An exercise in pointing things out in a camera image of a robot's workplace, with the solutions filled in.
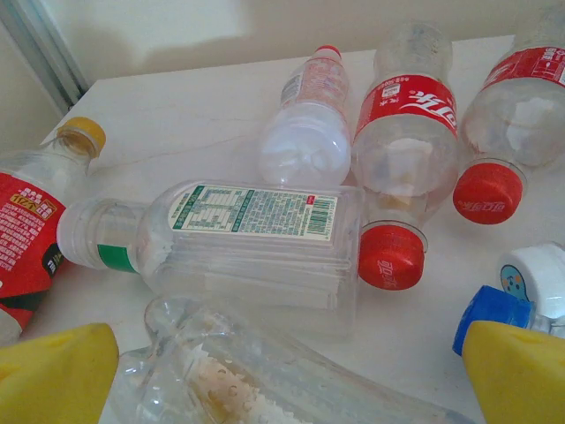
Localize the clear square bottle green label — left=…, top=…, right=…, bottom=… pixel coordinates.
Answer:
left=56, top=178, right=366, bottom=344

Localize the aluminium frame post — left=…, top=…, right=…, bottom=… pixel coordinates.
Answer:
left=0, top=0, right=92, bottom=110

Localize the milky small bottle red cap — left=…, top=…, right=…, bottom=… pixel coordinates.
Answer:
left=259, top=43, right=353, bottom=187

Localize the blue-cap clear plastic bottle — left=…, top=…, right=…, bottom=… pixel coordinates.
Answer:
left=452, top=284, right=565, bottom=357

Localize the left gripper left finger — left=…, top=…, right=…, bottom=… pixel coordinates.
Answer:
left=0, top=322, right=121, bottom=424

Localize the crushed clear plastic bottle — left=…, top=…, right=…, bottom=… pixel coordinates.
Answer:
left=109, top=295, right=480, bottom=424

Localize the yellow-cap red-label plastic bottle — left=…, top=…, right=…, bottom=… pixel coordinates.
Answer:
left=0, top=117, right=108, bottom=348

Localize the Coca-Cola bottle red cap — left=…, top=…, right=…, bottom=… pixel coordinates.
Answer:
left=452, top=6, right=565, bottom=226
left=351, top=19, right=460, bottom=292

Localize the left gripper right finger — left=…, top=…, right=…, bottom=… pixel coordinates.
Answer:
left=461, top=321, right=565, bottom=424

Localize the white-cap bottle blue cartoon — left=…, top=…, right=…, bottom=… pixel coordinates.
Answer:
left=497, top=241, right=565, bottom=328

